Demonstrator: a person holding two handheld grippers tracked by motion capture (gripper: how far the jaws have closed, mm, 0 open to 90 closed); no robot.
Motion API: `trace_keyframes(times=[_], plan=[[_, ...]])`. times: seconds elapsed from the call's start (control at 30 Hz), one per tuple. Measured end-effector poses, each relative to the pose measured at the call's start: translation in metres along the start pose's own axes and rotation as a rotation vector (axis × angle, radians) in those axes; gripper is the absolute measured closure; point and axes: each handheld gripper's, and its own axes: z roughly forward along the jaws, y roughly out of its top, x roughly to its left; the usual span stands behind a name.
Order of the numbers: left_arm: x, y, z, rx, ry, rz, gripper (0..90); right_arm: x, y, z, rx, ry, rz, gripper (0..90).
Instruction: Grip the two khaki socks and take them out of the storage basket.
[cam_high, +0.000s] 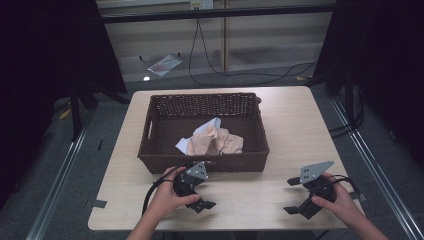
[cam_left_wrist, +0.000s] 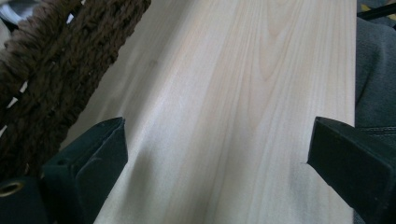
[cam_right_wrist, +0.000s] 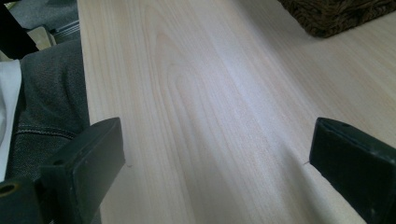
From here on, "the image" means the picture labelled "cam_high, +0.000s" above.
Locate beige garment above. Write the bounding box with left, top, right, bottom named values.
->
left=185, top=124, right=245, bottom=157

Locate black horizontal bar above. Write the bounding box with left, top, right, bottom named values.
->
left=99, top=4, right=338, bottom=24

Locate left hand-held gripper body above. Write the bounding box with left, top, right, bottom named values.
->
left=172, top=161, right=210, bottom=198

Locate black cable bundle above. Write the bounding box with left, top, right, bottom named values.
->
left=327, top=87, right=365, bottom=140

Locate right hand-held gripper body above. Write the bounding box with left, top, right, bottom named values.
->
left=297, top=159, right=338, bottom=221

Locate white power outlet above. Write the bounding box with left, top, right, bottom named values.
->
left=189, top=0, right=215, bottom=11

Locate metal floor rail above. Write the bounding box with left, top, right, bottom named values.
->
left=329, top=95, right=424, bottom=240
left=25, top=124, right=89, bottom=240

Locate person's left hand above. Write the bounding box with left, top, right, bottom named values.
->
left=146, top=166, right=202, bottom=222

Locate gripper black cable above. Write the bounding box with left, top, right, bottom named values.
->
left=141, top=162, right=189, bottom=216
left=327, top=173, right=363, bottom=198

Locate brown woven basket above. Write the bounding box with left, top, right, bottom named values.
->
left=137, top=92, right=270, bottom=175

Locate clear plastic packet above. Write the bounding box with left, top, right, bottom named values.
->
left=147, top=53, right=184, bottom=78

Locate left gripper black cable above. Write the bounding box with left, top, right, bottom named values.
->
left=141, top=162, right=189, bottom=216

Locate person's right hand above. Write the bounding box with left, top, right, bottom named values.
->
left=311, top=171, right=360, bottom=228

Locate black metal stand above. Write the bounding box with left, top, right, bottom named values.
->
left=344, top=68, right=355, bottom=128
left=69, top=81, right=83, bottom=142

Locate black curtain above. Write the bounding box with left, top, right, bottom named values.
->
left=313, top=0, right=424, bottom=168
left=0, top=0, right=128, bottom=211

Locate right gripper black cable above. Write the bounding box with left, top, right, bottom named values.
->
left=327, top=173, right=363, bottom=198

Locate long black floor cable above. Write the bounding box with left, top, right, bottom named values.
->
left=187, top=17, right=318, bottom=87

